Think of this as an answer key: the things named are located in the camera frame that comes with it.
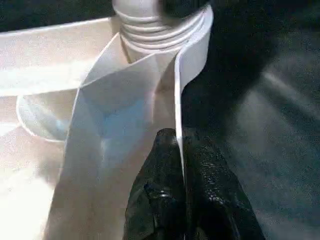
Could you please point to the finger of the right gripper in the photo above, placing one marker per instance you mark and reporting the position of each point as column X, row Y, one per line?
column 185, row 7

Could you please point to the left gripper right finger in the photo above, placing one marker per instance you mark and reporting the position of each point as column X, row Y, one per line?
column 215, row 200

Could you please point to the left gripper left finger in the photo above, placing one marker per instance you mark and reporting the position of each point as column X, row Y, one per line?
column 160, row 195

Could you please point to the white plastic table leg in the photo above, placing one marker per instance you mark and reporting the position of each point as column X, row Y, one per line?
column 142, row 27

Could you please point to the white plastic table top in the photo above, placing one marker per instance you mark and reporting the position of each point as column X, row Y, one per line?
column 112, row 87

